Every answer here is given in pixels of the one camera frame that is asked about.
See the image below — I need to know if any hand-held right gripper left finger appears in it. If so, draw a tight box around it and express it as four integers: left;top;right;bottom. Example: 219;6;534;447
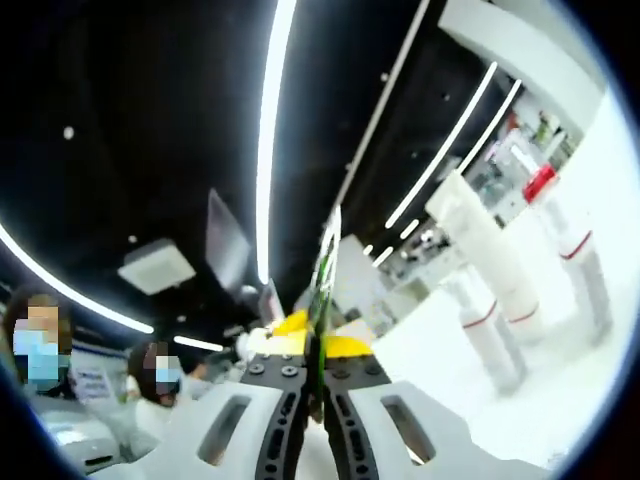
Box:
114;309;315;480

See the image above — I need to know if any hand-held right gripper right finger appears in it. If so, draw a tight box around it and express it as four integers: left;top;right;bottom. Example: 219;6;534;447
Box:
322;334;549;480

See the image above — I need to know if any green black sachet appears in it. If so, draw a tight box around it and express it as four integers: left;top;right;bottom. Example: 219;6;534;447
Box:
305;203;344;351

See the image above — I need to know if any white skincare tube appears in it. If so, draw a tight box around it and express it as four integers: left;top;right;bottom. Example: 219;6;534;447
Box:
424;169;545;346

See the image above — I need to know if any white red-collared skincare bottle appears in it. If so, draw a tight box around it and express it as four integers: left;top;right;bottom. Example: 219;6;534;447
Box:
504;139;615;347

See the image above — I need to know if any dark hanging screen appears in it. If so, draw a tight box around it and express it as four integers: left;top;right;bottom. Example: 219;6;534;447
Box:
205;188;252;294

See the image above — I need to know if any ceiling air conditioner unit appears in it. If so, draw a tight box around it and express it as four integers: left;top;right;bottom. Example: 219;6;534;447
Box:
118;238;197;297

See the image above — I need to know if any long white ceiling light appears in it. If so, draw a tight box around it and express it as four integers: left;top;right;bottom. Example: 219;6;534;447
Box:
253;0;300;287

